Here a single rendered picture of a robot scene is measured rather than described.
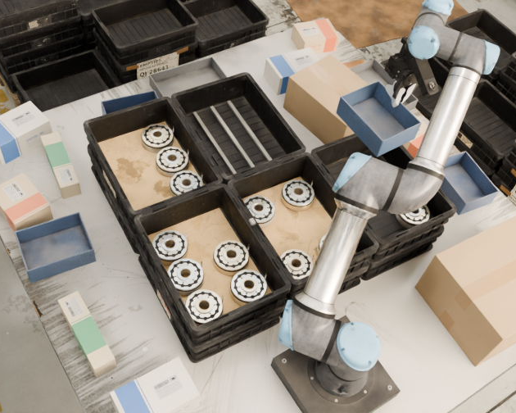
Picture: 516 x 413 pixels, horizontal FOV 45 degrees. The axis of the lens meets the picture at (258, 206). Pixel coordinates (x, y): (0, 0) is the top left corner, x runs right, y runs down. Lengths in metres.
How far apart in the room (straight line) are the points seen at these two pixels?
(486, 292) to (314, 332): 0.55
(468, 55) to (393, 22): 2.54
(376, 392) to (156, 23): 2.00
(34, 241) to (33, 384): 0.74
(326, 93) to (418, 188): 0.82
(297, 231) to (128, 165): 0.58
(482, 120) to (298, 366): 1.76
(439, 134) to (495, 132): 1.53
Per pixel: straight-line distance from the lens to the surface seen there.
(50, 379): 2.62
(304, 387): 1.80
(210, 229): 1.90
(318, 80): 2.35
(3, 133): 2.26
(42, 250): 2.05
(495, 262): 1.99
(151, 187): 2.00
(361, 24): 4.10
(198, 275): 1.79
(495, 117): 3.22
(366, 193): 1.57
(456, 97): 1.64
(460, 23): 3.57
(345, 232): 1.59
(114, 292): 1.95
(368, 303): 2.01
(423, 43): 1.65
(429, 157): 1.61
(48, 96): 3.10
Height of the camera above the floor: 2.41
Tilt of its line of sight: 54 degrees down
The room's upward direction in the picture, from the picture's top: 10 degrees clockwise
